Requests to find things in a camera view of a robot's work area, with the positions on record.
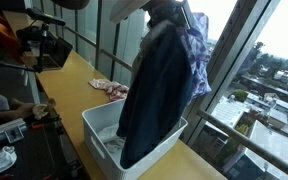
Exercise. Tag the orange chair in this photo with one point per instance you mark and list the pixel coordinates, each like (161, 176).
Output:
(8, 39)

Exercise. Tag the pink printed garment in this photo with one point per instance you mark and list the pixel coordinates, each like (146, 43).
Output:
(113, 89)

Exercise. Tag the metal window railing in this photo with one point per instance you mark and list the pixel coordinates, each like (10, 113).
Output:
(226, 59)

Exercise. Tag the black camera on stand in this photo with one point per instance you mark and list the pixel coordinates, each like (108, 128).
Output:
(38, 39)

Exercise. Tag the white plastic laundry basket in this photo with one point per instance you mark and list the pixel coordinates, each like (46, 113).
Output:
(96, 119)

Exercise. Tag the purple patterned cloth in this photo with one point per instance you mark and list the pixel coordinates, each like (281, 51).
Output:
(194, 41)

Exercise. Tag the aluminium extrusion rail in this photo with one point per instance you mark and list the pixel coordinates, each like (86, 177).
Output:
(13, 131)

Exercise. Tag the white terry towel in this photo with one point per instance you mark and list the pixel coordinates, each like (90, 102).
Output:
(110, 139)

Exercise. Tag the black laptop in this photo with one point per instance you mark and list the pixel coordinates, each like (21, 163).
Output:
(58, 56)

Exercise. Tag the dark blue garment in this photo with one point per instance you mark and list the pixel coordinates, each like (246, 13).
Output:
(158, 95)

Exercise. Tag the red black clamp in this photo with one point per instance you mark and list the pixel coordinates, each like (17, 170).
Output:
(40, 124)

